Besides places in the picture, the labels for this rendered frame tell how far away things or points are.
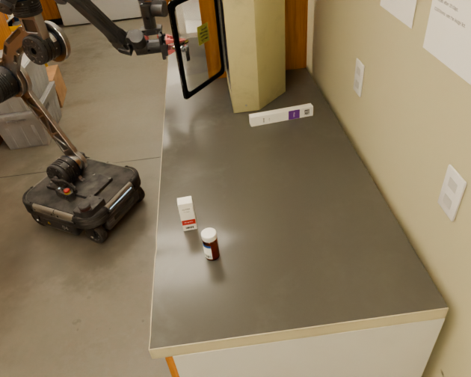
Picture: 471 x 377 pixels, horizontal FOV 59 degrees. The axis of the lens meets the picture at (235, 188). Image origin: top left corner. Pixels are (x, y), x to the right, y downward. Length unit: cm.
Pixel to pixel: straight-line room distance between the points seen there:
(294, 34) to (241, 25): 50
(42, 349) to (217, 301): 143
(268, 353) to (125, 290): 143
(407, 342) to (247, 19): 118
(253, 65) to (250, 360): 110
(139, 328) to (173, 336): 120
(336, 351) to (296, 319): 16
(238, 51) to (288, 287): 96
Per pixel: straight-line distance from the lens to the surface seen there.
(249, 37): 166
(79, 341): 230
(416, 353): 125
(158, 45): 182
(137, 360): 214
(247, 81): 173
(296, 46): 212
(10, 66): 272
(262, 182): 138
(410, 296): 111
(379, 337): 113
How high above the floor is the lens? 180
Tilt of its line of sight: 39 degrees down
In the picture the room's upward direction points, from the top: 6 degrees counter-clockwise
